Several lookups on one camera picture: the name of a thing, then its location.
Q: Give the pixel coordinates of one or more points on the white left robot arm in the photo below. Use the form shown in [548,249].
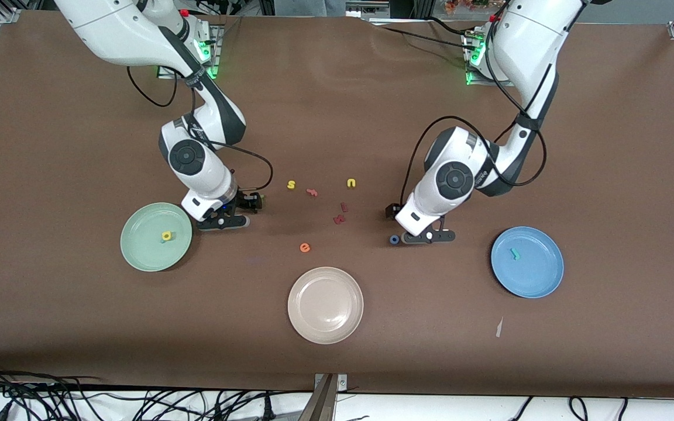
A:
[530,41]

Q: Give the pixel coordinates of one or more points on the dark metal bar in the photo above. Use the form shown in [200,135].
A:
[322,403]

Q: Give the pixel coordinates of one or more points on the white tape scrap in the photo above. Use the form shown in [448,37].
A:
[499,327]

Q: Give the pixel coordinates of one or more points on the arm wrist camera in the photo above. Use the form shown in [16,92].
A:
[223,223]
[430,237]

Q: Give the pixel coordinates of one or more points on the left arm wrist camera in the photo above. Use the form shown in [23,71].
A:
[430,237]

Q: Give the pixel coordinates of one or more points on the green plate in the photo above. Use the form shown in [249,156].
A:
[144,251]

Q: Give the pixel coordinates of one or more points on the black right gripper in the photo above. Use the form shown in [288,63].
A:
[245,202]

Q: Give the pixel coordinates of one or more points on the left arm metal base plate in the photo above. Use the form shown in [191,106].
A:
[477,82]

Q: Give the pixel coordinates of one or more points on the beige plate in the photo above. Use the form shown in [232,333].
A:
[325,305]

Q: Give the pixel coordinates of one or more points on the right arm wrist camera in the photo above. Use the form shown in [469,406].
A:
[223,223]

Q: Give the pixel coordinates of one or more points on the blue plate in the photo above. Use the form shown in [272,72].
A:
[539,275]

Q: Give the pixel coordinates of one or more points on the grey metal bracket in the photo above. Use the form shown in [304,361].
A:
[341,383]

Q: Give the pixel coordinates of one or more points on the orange flower bunch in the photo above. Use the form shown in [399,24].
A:
[466,4]

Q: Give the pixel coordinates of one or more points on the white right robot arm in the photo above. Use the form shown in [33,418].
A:
[126,29]

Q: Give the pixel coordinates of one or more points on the dark red letter k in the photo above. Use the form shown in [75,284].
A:
[339,220]

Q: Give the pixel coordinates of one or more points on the brown table cover sheet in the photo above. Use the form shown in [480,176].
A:
[372,117]

